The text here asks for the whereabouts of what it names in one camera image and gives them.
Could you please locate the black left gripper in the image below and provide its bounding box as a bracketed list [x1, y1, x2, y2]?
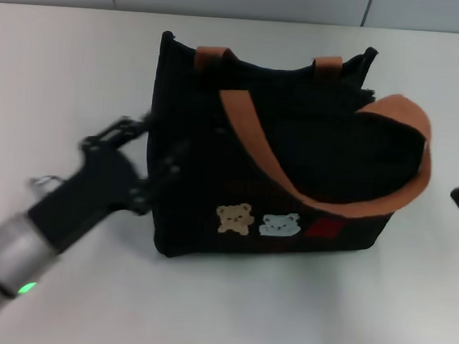
[24, 105, 195, 261]

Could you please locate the black bag with brown handles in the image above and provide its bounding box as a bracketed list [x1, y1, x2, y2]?
[140, 30, 440, 274]

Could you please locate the left gripper connector cable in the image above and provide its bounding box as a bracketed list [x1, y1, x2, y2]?
[28, 172, 61, 191]

